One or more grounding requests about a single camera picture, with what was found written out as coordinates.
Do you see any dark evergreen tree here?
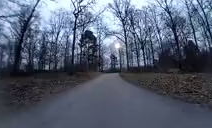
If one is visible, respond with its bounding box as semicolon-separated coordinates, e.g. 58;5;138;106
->
78;29;100;72

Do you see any leaf-strewn ground verge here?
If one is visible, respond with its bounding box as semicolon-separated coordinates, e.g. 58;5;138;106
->
0;71;103;118
118;71;212;111

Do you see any wood of bare trees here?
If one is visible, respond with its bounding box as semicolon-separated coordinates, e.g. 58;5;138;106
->
0;0;212;74

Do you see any grey asphalt path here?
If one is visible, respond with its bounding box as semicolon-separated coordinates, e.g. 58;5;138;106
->
0;72;212;128

